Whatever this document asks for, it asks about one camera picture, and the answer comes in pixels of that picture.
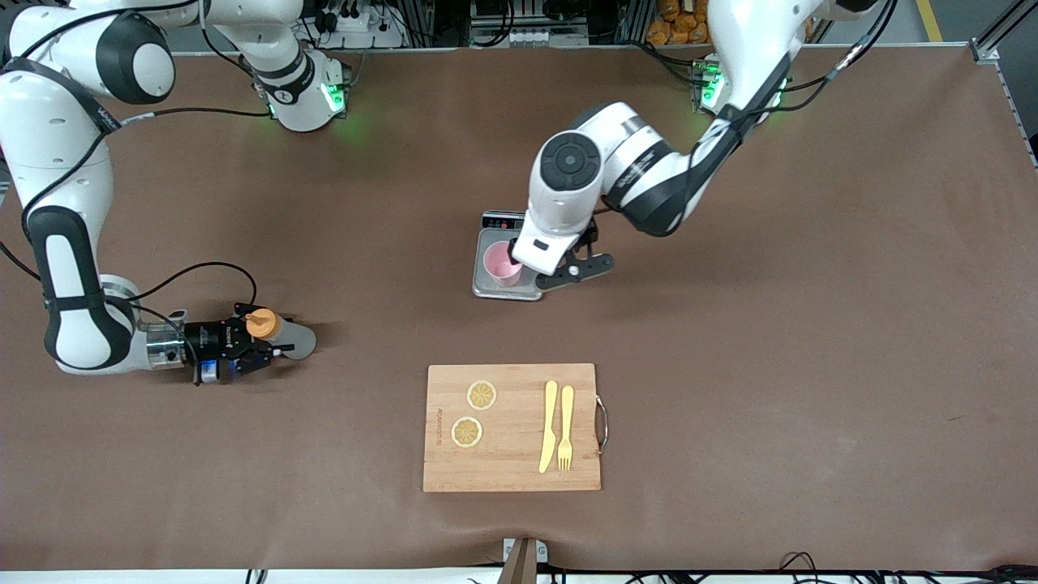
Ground translucent sauce bottle orange cap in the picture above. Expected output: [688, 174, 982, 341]
[246, 307, 317, 362]

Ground pink plastic cup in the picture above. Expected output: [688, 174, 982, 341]
[483, 241, 525, 288]

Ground silver digital kitchen scale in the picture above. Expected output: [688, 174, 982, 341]
[472, 210, 550, 302]

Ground yellow plastic fork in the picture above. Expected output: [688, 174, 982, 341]
[557, 385, 576, 474]

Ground yellow plastic knife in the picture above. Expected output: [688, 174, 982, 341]
[538, 380, 560, 475]

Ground black electronics box white connectors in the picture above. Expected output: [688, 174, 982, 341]
[470, 0, 590, 47]

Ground wooden cutting board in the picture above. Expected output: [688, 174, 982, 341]
[422, 363, 609, 494]

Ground pile of orange snacks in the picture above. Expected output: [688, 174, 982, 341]
[646, 0, 714, 46]

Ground white power strip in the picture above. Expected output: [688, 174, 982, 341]
[320, 0, 406, 49]

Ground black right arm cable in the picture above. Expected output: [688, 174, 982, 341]
[0, 0, 272, 366]

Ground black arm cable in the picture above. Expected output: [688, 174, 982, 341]
[685, 0, 899, 212]
[0, 0, 272, 366]

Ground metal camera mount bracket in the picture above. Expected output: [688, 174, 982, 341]
[501, 537, 550, 584]

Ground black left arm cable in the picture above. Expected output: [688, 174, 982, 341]
[685, 0, 899, 212]

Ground aluminium frame strut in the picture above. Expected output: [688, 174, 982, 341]
[971, 0, 1038, 64]

